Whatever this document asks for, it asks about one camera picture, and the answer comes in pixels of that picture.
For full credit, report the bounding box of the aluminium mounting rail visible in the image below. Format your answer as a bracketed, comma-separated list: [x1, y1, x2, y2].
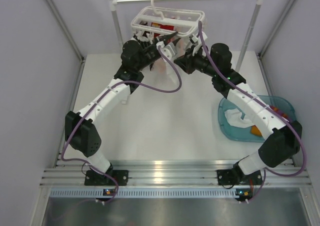
[39, 159, 312, 186]

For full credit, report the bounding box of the white plastic clip hanger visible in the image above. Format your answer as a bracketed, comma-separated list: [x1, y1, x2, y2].
[130, 0, 205, 45]

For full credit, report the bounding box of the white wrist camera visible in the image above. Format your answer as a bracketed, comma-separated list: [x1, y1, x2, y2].
[188, 34, 203, 49]
[156, 42, 177, 62]

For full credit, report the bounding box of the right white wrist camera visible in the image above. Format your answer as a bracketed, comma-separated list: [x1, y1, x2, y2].
[188, 34, 203, 49]

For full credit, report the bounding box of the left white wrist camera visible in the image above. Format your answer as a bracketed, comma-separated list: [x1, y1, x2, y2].
[156, 42, 177, 62]

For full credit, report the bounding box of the red sock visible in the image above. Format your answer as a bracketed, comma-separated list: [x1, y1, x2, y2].
[151, 23, 176, 32]

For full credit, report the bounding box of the orange purple sock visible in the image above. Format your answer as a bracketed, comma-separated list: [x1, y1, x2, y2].
[250, 106, 290, 137]

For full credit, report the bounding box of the white sock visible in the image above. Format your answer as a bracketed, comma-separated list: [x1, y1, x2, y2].
[224, 108, 255, 128]
[164, 38, 185, 87]

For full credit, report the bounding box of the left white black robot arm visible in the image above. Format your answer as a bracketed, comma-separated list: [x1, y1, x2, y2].
[61, 32, 182, 186]

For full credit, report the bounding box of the perforated cable duct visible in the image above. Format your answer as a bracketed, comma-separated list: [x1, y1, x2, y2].
[50, 188, 253, 199]

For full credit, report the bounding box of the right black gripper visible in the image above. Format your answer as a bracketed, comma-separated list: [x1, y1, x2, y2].
[174, 45, 218, 78]

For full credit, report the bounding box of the teal plastic basket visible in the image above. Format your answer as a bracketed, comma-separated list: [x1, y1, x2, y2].
[217, 95, 296, 143]

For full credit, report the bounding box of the pink sock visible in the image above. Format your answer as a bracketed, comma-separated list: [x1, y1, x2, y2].
[153, 59, 166, 73]

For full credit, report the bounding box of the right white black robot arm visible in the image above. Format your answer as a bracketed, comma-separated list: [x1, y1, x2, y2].
[174, 43, 303, 185]

